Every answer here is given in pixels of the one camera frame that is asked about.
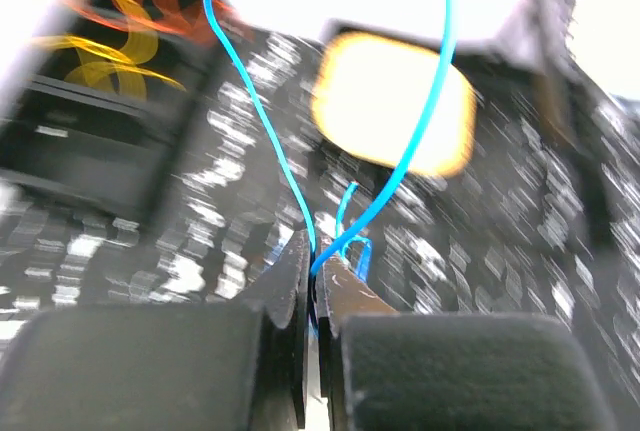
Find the black compartment bin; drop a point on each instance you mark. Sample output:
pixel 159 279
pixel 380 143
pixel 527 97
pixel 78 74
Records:
pixel 100 120

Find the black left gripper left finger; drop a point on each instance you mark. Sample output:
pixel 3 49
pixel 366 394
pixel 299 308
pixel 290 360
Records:
pixel 262 367

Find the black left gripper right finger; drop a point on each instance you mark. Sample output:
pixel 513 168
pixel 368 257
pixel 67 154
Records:
pixel 339 294

